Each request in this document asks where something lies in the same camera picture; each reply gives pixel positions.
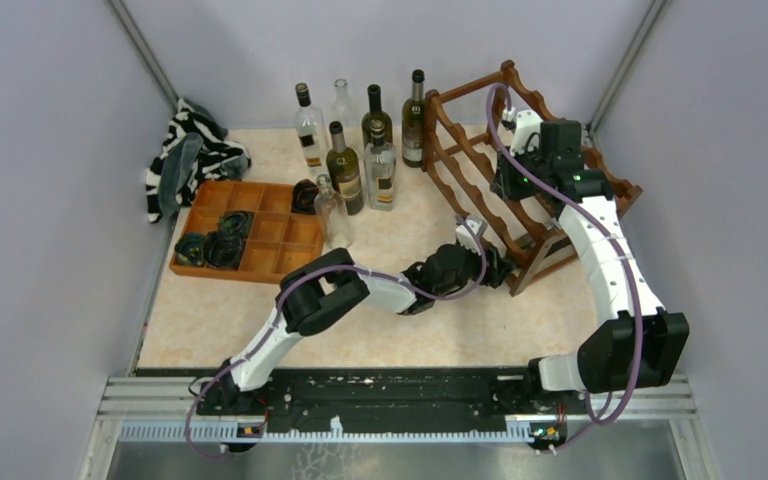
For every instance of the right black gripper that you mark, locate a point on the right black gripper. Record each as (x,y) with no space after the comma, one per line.
(502,184)

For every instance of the black rolled sock top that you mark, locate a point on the black rolled sock top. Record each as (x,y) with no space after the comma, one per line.
(304,194)

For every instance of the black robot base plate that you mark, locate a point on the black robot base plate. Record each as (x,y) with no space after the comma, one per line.
(390,400)

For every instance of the dark rolled sock middle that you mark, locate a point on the dark rolled sock middle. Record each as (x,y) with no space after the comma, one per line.
(236,223)

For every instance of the dark rolled sock front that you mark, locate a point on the dark rolled sock front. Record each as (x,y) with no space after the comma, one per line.
(223,251)

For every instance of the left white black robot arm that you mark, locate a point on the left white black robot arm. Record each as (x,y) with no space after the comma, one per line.
(314,297)

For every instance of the teal rolled sock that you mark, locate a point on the teal rolled sock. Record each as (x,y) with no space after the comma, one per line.
(189,250)

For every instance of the clear square spirit bottle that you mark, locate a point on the clear square spirit bottle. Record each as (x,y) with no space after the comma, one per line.
(310,127)

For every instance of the zebra striped cloth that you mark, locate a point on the zebra striped cloth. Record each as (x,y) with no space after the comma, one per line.
(219,159)

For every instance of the brown wooden wine rack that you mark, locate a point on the brown wooden wine rack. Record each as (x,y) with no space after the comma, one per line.
(447,142)

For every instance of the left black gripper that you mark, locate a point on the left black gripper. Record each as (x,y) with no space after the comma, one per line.
(496,268)

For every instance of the slim clear glass bottle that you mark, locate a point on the slim clear glass bottle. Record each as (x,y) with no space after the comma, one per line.
(332,214)

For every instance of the dark wine bottle black cap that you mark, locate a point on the dark wine bottle black cap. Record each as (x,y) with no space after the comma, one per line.
(375,113)

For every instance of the olive wine bottle grey cap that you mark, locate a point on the olive wine bottle grey cap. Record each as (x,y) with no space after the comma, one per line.
(558,241)

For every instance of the orange wooden compartment tray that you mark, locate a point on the orange wooden compartment tray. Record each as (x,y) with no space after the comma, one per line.
(279,243)

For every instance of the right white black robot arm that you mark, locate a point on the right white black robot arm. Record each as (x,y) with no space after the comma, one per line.
(637,336)

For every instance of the grey cable comb strip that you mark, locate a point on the grey cable comb strip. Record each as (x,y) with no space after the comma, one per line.
(231,432)

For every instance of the green wine bottle silver neck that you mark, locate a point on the green wine bottle silver neck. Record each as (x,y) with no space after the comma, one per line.
(344,169)

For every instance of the grey blue cloth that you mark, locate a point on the grey blue cloth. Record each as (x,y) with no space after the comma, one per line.
(175,173)

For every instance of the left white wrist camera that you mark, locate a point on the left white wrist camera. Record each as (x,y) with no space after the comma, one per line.
(469,233)

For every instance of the dark rolled sock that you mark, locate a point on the dark rolled sock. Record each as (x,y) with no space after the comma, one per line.
(223,251)
(236,223)

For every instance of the dark green wine bottle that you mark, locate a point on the dark green wine bottle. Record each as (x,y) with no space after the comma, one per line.
(412,126)

